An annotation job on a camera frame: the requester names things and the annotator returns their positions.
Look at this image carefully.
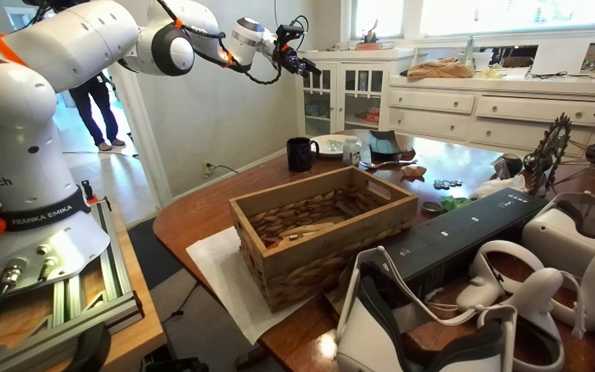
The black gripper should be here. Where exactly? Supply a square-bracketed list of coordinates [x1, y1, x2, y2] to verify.
[272, 39, 323, 78]

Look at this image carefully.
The black cup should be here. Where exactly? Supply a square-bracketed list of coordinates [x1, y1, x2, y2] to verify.
[284, 135, 320, 174]

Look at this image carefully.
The white glass-door cabinet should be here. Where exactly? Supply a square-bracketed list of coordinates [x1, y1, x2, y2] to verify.
[293, 48, 417, 140]

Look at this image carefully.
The white patterned plate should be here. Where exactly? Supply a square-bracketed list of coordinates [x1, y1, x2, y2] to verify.
[309, 133, 355, 159]

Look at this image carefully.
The dark rectangular tray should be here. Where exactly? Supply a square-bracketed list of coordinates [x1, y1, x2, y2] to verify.
[368, 129, 404, 163]

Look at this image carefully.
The silver fork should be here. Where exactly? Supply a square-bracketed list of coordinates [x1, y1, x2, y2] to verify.
[365, 157, 420, 172]

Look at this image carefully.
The brown bread basket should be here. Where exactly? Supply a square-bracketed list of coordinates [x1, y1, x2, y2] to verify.
[404, 59, 478, 83]

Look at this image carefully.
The small brown table object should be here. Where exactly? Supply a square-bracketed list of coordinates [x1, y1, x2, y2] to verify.
[399, 163, 428, 185]

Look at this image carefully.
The woven wooden basket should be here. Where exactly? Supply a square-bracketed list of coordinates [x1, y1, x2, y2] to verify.
[227, 163, 420, 313]

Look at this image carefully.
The small pile of coins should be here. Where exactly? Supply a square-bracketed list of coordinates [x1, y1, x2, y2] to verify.
[431, 177, 465, 192]

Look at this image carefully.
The white drawer sideboard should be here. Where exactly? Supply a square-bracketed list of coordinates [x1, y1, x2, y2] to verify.
[387, 72, 595, 157]

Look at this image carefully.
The small green item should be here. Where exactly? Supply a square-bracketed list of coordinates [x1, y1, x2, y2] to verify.
[439, 195, 471, 210]

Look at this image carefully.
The person in dark trousers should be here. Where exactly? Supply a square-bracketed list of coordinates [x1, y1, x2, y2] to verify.
[67, 70, 127, 154]

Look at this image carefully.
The long black box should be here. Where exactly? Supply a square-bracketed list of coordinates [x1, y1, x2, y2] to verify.
[378, 187, 552, 288]

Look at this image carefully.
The white placemat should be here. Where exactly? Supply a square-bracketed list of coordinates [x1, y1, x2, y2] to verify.
[183, 226, 314, 346]

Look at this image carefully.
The dark spiky table decoration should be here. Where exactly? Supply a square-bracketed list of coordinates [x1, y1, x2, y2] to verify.
[520, 111, 575, 195]

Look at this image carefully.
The white VR headset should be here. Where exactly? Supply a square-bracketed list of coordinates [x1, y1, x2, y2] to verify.
[335, 243, 513, 372]
[520, 192, 595, 332]

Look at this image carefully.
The white VR controller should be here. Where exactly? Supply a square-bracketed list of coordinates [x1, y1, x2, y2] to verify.
[454, 237, 547, 313]
[479, 267, 566, 372]

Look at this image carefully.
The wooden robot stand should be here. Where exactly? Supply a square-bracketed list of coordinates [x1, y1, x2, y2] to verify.
[0, 204, 170, 372]

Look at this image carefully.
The narrow orange cable strap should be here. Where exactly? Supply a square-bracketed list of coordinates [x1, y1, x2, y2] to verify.
[215, 45, 236, 68]

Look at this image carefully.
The small standing photo frame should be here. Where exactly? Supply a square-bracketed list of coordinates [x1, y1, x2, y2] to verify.
[579, 39, 595, 75]

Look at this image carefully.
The wide orange cable strap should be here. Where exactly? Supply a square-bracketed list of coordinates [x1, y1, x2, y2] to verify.
[0, 32, 29, 68]

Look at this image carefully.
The green aluminium robot mount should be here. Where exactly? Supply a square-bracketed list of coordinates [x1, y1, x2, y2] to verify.
[0, 199, 141, 372]

